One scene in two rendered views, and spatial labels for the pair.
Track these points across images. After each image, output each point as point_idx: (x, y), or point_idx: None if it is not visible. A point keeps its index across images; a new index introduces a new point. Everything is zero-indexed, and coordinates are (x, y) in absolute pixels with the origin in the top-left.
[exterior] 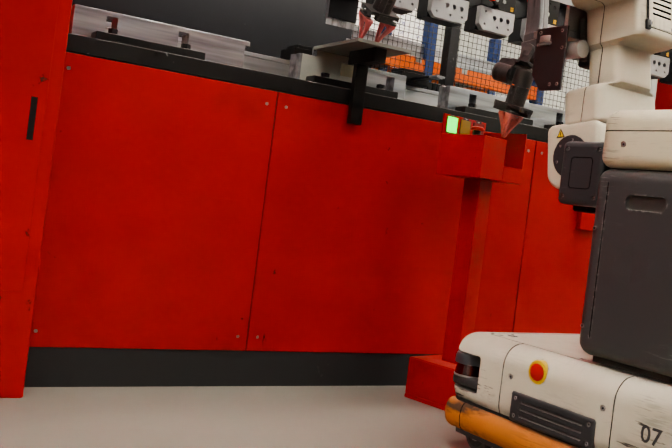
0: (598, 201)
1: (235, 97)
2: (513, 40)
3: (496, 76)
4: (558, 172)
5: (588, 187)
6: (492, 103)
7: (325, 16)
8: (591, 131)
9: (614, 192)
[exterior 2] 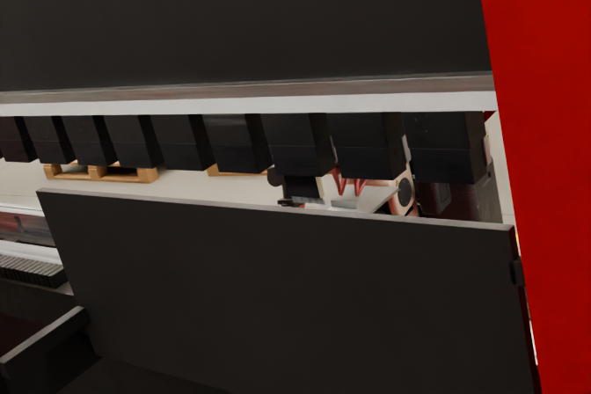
0: (474, 193)
1: None
2: (114, 161)
3: (284, 181)
4: (404, 206)
5: (448, 194)
6: None
7: (321, 197)
8: (407, 170)
9: (477, 183)
